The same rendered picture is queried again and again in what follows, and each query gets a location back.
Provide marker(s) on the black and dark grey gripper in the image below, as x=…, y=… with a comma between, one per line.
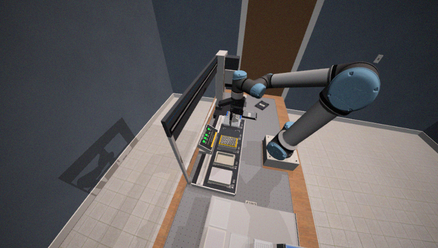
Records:
x=236, y=108

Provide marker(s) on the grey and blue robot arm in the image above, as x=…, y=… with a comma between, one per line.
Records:
x=348, y=87

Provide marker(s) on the grey rectangular panel with label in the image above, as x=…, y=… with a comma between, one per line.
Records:
x=249, y=114

